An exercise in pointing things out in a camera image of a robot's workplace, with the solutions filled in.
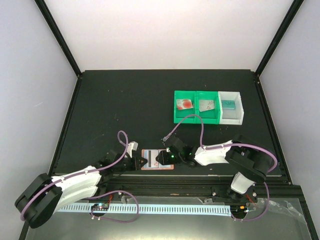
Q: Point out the circuit board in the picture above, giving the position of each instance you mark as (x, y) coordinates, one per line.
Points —
(239, 209)
(100, 207)

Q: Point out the right circuit board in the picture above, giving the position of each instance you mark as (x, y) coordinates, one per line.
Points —
(239, 209)

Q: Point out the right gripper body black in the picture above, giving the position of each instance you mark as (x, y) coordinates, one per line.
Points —
(176, 159)

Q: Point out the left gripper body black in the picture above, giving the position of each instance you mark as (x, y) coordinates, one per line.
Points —
(132, 166)

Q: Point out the left circuit board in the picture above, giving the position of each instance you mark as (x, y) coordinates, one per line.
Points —
(100, 207)

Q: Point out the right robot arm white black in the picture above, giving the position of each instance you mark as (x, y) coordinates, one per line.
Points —
(253, 163)

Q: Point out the red circle card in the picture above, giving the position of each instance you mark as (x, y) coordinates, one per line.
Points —
(184, 104)

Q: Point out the left black frame post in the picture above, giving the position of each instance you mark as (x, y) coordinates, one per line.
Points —
(48, 17)

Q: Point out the black aluminium rail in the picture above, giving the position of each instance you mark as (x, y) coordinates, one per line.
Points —
(186, 186)

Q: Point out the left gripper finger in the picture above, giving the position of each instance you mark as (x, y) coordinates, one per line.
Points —
(141, 159)
(140, 165)

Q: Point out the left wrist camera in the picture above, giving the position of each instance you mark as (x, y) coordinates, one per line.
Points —
(132, 146)

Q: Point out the white slotted cable duct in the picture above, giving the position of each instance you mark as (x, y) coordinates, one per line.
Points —
(151, 209)

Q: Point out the brown leather card holder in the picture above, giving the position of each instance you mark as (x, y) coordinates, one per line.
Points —
(170, 167)

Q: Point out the green bin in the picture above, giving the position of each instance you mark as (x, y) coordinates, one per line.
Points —
(178, 115)
(210, 116)

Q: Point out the right black frame post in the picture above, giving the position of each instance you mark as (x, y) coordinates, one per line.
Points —
(282, 29)

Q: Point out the middle green bin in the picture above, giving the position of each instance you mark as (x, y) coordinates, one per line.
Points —
(210, 116)

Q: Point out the white bin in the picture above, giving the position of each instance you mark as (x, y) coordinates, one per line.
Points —
(231, 117)

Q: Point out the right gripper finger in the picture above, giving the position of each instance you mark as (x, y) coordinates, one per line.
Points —
(161, 161)
(162, 154)

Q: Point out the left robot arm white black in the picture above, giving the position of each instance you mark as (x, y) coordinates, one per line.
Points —
(46, 195)

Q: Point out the magnetic stripe card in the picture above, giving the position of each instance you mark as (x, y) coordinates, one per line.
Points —
(152, 158)
(206, 105)

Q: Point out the teal card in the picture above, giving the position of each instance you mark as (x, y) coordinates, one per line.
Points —
(228, 104)

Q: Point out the left green bin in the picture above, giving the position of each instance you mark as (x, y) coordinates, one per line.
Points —
(178, 115)

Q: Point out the black frame post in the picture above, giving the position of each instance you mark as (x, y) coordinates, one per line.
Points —
(48, 17)
(282, 29)

